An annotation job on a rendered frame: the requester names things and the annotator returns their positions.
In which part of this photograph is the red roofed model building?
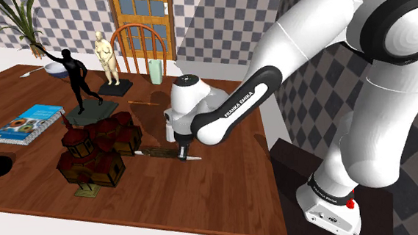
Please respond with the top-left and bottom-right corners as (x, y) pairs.
(53, 109), (147, 202)

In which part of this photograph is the black dancing figure statue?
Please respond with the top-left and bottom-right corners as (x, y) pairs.
(37, 39), (121, 129)

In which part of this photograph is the wooden door with glass panes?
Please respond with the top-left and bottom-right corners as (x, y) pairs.
(107, 0), (178, 65)

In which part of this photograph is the white and blue bowl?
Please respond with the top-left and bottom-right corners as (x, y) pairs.
(43, 61), (70, 81)

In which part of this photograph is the pale green cup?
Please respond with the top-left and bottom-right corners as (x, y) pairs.
(147, 58), (165, 86)

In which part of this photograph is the white spoon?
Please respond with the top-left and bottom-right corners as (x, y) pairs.
(18, 66), (47, 79)

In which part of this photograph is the wooden spindle back chair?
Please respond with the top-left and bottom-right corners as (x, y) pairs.
(109, 21), (169, 81)

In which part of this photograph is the blue book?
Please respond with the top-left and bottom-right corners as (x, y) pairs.
(0, 102), (67, 148)

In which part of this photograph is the cream standing figure statue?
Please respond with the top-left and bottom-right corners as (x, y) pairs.
(93, 29), (135, 99)

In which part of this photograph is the green potted plant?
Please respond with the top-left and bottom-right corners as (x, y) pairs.
(0, 0), (48, 62)

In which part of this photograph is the dark robot stand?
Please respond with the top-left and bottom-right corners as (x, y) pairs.
(267, 131), (396, 235)

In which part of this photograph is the brown wooden table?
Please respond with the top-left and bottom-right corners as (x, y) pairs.
(0, 50), (289, 235)

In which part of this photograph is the dark handled knife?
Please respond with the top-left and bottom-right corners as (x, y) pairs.
(134, 144), (203, 165)

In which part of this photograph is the thin brown pencil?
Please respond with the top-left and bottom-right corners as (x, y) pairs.
(126, 99), (161, 109)

